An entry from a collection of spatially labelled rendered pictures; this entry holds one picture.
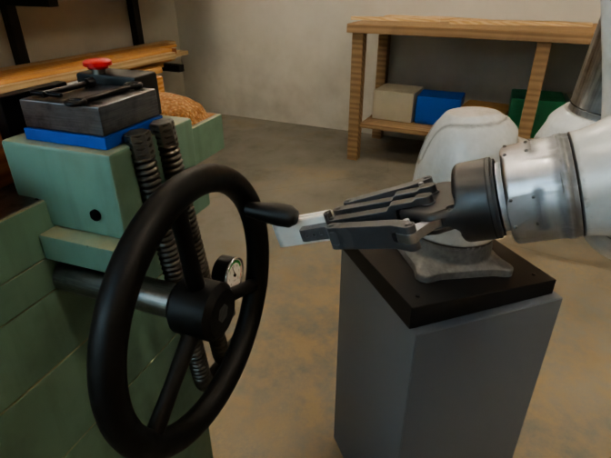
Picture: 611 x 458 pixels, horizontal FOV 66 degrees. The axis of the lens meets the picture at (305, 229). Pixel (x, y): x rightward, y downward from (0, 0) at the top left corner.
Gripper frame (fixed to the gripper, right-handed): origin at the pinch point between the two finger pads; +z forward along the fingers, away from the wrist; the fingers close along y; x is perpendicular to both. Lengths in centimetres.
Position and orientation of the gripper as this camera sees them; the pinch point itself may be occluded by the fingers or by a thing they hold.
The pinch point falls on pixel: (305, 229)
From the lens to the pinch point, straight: 52.1
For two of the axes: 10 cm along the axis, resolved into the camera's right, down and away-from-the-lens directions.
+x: 3.2, 8.8, 3.4
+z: -8.8, 1.5, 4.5
